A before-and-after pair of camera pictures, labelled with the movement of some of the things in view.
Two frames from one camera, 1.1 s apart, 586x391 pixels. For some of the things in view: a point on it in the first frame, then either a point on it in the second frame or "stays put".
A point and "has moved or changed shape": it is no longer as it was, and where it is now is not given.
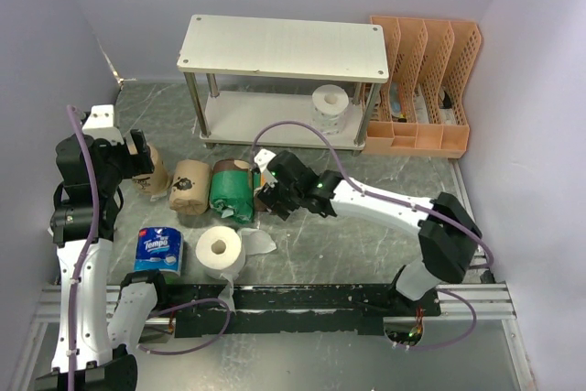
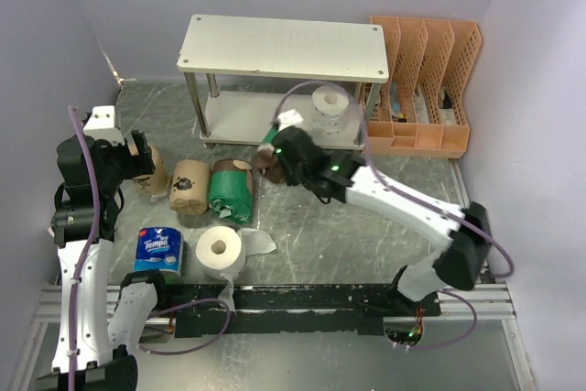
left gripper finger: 146,162 stays put
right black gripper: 270,196 → 290,179
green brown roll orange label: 258,180 has moved or changed shape
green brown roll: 232,190 stays put
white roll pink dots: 330,103 stays put
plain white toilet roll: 222,252 stays put
